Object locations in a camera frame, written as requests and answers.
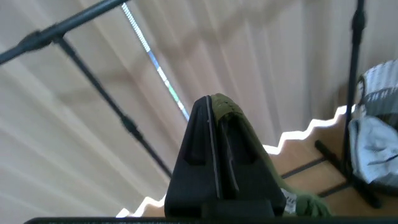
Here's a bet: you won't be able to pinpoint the black clothes rack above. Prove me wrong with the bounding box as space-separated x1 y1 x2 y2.
0 0 384 210

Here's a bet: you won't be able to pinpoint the white laundry basket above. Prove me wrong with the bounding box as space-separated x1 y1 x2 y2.
356 59 398 196

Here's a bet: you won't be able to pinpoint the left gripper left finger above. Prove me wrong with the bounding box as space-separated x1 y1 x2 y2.
164 95 221 218

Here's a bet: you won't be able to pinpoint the pale grey shorts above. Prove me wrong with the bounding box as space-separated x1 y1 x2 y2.
348 115 398 188

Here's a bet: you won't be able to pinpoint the green long-sleeved shirt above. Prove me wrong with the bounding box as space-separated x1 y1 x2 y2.
210 92 332 218

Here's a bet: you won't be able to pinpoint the beige curtain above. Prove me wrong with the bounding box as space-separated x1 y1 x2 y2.
0 0 398 224

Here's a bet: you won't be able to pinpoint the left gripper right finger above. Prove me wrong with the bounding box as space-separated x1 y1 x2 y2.
207 96 287 218

